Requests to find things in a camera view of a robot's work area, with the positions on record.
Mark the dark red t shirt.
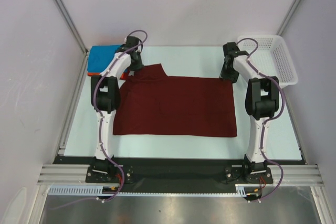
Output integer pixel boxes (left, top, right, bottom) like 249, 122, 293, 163
113, 64, 237, 138

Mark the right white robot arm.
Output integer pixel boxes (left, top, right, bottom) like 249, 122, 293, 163
219, 39, 283, 183

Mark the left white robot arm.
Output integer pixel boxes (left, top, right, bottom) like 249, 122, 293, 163
91, 35, 143, 182

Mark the folded blue t shirt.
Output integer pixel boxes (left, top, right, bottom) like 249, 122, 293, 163
87, 45, 121, 73

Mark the white plastic basket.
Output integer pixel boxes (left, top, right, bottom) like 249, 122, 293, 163
237, 35, 298, 88

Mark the folded orange t shirt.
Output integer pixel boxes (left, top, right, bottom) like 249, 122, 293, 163
87, 71, 130, 80

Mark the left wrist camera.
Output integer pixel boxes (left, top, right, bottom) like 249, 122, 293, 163
123, 36, 141, 48

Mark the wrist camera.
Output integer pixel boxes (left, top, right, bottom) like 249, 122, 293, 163
123, 36, 141, 48
223, 42, 240, 56

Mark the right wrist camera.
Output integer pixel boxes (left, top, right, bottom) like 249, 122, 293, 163
223, 42, 240, 56

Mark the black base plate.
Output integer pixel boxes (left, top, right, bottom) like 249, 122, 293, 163
54, 156, 307, 195

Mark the white slotted cable duct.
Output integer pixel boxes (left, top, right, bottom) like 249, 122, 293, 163
48, 185, 261, 198

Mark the left aluminium frame post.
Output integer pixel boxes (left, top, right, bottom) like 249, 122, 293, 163
53, 0, 88, 55

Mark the aluminium frame post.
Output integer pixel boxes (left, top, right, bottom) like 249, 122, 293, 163
276, 0, 302, 36
53, 0, 88, 55

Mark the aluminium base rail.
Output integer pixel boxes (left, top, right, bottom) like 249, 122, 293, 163
37, 164, 324, 187

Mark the right aluminium frame post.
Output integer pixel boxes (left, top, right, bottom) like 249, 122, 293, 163
276, 0, 302, 36

